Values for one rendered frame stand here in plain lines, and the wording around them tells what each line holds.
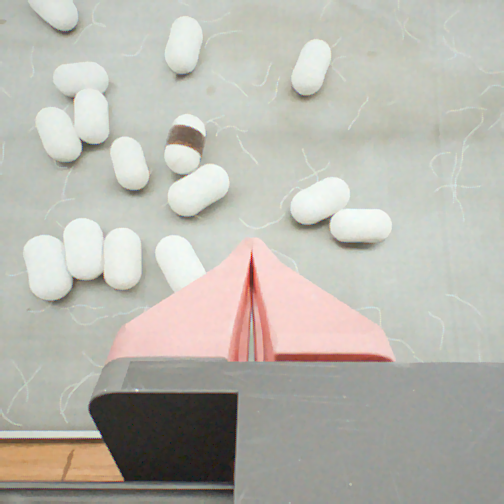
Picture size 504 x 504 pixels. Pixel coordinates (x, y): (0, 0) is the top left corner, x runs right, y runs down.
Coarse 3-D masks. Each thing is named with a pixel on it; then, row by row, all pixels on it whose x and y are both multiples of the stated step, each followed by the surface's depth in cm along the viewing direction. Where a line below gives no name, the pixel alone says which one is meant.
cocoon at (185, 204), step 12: (204, 168) 19; (216, 168) 19; (180, 180) 19; (192, 180) 19; (204, 180) 19; (216, 180) 19; (228, 180) 20; (168, 192) 19; (180, 192) 19; (192, 192) 19; (204, 192) 19; (216, 192) 19; (180, 204) 19; (192, 204) 19; (204, 204) 19
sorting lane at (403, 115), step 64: (0, 0) 24; (128, 0) 24; (192, 0) 24; (256, 0) 24; (320, 0) 24; (384, 0) 24; (448, 0) 24; (0, 64) 23; (128, 64) 23; (256, 64) 23; (384, 64) 23; (448, 64) 23; (0, 128) 22; (128, 128) 22; (256, 128) 22; (320, 128) 22; (384, 128) 22; (448, 128) 22; (0, 192) 21; (64, 192) 21; (128, 192) 21; (256, 192) 21; (384, 192) 21; (448, 192) 21; (0, 256) 20; (320, 256) 20; (384, 256) 20; (448, 256) 20; (0, 320) 19; (64, 320) 19; (128, 320) 19; (384, 320) 19; (448, 320) 19; (0, 384) 19; (64, 384) 19
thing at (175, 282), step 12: (168, 240) 18; (180, 240) 18; (156, 252) 18; (168, 252) 18; (180, 252) 18; (192, 252) 19; (168, 264) 18; (180, 264) 18; (192, 264) 18; (168, 276) 18; (180, 276) 18; (192, 276) 18; (180, 288) 18
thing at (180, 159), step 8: (176, 120) 20; (184, 120) 20; (192, 120) 20; (200, 120) 20; (200, 128) 20; (176, 144) 19; (168, 152) 19; (176, 152) 19; (184, 152) 19; (192, 152) 20; (168, 160) 20; (176, 160) 19; (184, 160) 19; (192, 160) 20; (176, 168) 20; (184, 168) 20; (192, 168) 20
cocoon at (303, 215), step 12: (324, 180) 19; (336, 180) 19; (300, 192) 19; (312, 192) 19; (324, 192) 19; (336, 192) 19; (348, 192) 19; (300, 204) 19; (312, 204) 19; (324, 204) 19; (336, 204) 19; (300, 216) 19; (312, 216) 19; (324, 216) 19
